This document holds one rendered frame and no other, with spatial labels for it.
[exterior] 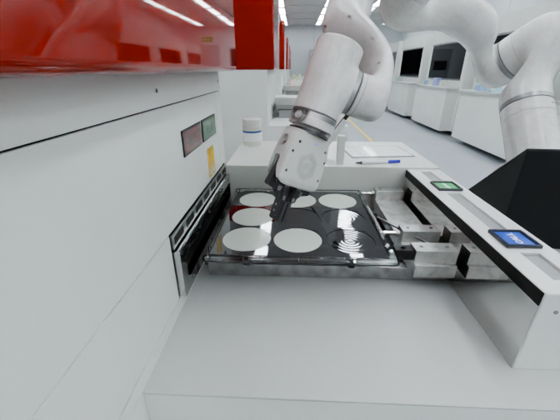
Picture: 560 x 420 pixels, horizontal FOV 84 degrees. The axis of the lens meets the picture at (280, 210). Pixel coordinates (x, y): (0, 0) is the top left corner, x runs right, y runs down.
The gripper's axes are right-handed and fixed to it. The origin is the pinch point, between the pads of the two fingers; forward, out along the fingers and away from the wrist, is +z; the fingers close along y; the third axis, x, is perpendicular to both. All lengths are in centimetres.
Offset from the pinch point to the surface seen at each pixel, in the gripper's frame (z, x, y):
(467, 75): -276, 264, 559
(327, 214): -0.4, 5.5, 20.2
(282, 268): 12.3, 0.4, 6.6
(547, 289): -5.1, -37.6, 15.8
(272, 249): 8.1, -0.1, 1.6
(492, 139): -145, 148, 478
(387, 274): 5.7, -13.4, 22.8
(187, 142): -6.0, 13.8, -15.4
